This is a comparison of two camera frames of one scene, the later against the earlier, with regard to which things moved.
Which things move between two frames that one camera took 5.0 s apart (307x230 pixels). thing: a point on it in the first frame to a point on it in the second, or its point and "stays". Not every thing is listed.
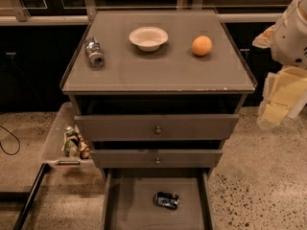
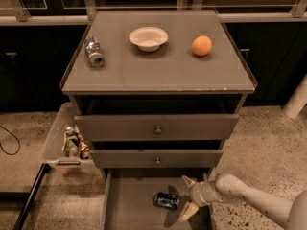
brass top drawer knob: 158,130 stays
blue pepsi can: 167,199 stays
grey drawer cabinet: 156,93 stays
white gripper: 290,37 to 197,194
